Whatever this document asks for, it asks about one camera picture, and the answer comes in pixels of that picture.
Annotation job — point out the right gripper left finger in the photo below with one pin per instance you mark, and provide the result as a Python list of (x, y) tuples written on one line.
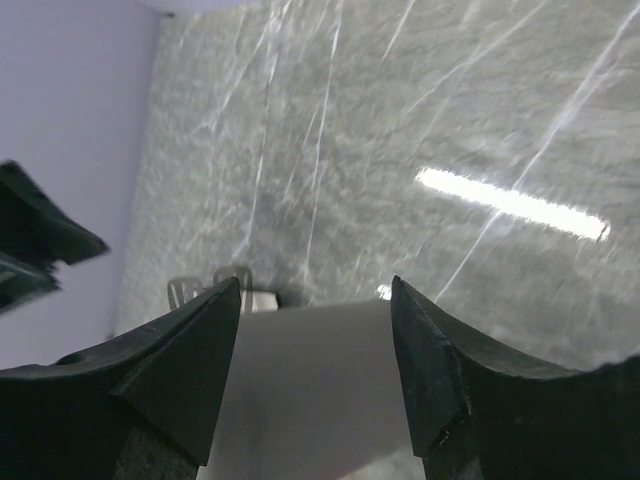
[(143, 405)]

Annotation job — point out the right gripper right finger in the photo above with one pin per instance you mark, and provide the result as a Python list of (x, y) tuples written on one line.
[(476, 405)]

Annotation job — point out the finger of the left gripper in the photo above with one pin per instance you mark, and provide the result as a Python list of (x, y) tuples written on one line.
[(34, 229), (23, 282)]

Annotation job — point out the metal tongs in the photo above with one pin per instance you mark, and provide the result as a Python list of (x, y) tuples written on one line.
[(181, 290)]

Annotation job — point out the grey cylindrical container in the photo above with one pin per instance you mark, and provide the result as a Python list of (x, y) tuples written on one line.
[(314, 393)]

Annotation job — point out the white square plate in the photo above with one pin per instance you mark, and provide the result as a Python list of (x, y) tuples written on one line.
[(265, 300)]

